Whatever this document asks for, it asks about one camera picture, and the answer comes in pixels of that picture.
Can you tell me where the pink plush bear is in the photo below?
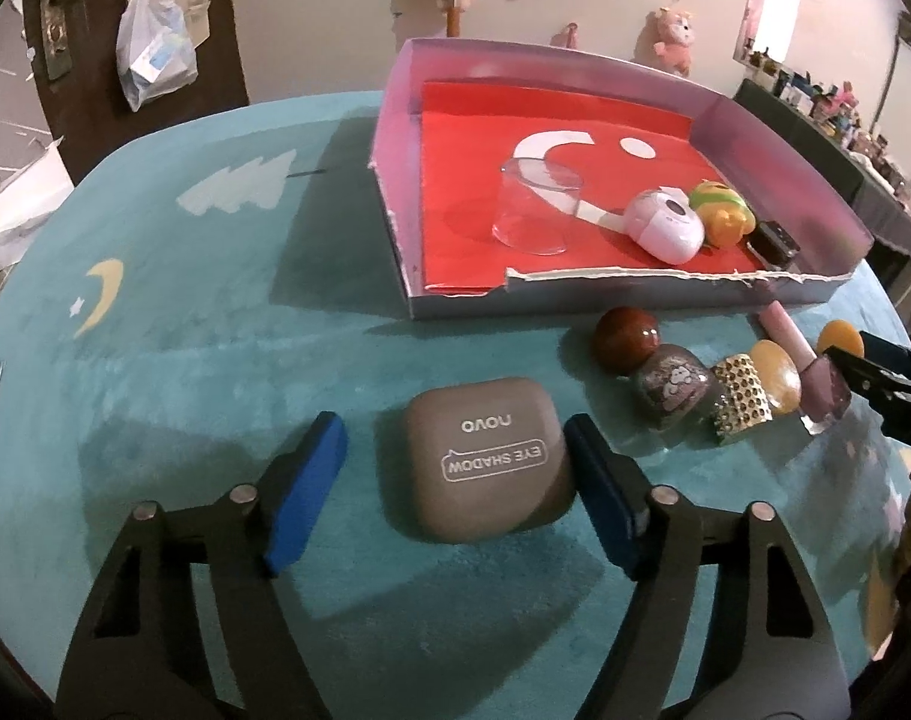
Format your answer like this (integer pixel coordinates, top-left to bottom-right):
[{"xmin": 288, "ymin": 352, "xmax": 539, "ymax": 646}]
[{"xmin": 646, "ymin": 6, "xmax": 696, "ymax": 76}]

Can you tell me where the yellow green toy figure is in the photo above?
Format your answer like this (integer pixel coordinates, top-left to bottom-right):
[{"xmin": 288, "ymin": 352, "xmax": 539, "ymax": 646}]
[{"xmin": 686, "ymin": 180, "xmax": 752, "ymax": 248}]

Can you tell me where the purple cardboard box red lining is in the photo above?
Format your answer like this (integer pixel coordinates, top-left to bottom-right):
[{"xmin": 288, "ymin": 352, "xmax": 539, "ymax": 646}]
[{"xmin": 367, "ymin": 37, "xmax": 874, "ymax": 322}]

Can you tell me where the table with dark cloth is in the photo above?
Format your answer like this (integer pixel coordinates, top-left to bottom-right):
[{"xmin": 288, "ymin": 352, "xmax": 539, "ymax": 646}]
[{"xmin": 732, "ymin": 79, "xmax": 911, "ymax": 293}]

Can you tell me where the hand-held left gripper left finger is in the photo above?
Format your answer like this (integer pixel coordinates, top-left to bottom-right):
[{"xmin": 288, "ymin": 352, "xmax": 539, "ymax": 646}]
[{"xmin": 54, "ymin": 411, "xmax": 349, "ymax": 720}]

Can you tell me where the clear plastic cup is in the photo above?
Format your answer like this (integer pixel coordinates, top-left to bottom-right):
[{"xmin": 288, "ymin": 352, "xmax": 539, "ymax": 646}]
[{"xmin": 491, "ymin": 157, "xmax": 584, "ymax": 256}]

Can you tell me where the grey eyeshadow case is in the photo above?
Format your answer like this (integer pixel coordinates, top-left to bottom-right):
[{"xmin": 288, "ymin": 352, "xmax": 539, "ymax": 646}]
[{"xmin": 375, "ymin": 376, "xmax": 576, "ymax": 543}]

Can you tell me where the lilac round device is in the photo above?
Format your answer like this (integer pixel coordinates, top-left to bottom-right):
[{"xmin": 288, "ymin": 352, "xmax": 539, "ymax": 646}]
[{"xmin": 621, "ymin": 187, "xmax": 707, "ymax": 265}]

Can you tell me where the pink nail polish bottle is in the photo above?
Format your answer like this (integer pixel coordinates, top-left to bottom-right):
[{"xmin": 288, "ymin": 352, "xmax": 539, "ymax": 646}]
[{"xmin": 759, "ymin": 300, "xmax": 853, "ymax": 434}]

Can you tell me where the dark wooden door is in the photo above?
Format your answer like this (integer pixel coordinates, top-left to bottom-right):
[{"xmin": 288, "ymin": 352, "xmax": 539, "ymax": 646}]
[{"xmin": 16, "ymin": 0, "xmax": 250, "ymax": 188}]

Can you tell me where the clear plastic bag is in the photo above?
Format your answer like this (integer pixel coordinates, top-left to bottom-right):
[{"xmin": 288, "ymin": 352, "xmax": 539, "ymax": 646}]
[{"xmin": 116, "ymin": 0, "xmax": 199, "ymax": 113}]

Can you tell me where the white paper sheet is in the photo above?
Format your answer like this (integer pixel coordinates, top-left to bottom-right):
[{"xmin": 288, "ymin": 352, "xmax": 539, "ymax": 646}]
[{"xmin": 0, "ymin": 135, "xmax": 74, "ymax": 293}]

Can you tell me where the silver studded cylinder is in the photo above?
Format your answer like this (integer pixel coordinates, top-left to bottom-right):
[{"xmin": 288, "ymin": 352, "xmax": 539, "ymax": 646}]
[{"xmin": 708, "ymin": 352, "xmax": 773, "ymax": 445}]

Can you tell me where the black nail polish bottle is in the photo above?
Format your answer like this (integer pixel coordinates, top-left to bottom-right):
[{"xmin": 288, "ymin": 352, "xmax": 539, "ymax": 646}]
[{"xmin": 746, "ymin": 220, "xmax": 801, "ymax": 269}]

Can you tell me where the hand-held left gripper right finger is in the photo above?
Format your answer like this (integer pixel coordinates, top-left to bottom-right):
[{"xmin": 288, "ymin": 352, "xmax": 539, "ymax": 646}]
[{"xmin": 564, "ymin": 414, "xmax": 853, "ymax": 720}]

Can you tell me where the amber dome soap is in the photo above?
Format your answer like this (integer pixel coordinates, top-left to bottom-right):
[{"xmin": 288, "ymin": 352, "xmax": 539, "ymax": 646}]
[
  {"xmin": 747, "ymin": 339, "xmax": 802, "ymax": 419},
  {"xmin": 816, "ymin": 319, "xmax": 865, "ymax": 361}
]

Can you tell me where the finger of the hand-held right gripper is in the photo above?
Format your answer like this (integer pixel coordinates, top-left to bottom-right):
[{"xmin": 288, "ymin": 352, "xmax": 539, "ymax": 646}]
[
  {"xmin": 858, "ymin": 328, "xmax": 911, "ymax": 383},
  {"xmin": 826, "ymin": 345, "xmax": 911, "ymax": 458}
]

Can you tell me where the metal door handle plate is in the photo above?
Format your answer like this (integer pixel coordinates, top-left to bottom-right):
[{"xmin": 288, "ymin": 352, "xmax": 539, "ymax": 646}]
[{"xmin": 39, "ymin": 0, "xmax": 97, "ymax": 83}]

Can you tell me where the red-brown ball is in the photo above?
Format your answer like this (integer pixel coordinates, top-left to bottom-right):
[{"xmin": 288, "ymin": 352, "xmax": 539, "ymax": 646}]
[{"xmin": 591, "ymin": 306, "xmax": 662, "ymax": 374}]

